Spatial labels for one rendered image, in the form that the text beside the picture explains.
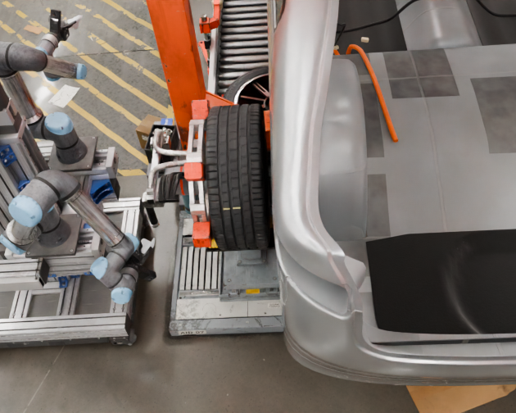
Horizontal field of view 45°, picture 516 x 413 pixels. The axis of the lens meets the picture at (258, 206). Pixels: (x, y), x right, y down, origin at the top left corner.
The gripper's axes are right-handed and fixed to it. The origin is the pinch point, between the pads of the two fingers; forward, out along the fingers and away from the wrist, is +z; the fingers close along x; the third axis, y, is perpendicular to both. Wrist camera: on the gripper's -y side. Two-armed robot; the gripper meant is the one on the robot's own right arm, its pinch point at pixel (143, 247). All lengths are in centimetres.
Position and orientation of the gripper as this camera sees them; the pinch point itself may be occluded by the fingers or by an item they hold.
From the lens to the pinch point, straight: 275.2
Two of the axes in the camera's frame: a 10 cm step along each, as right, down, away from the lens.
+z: 0.6, -5.5, 8.3
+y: -6.2, -6.7, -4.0
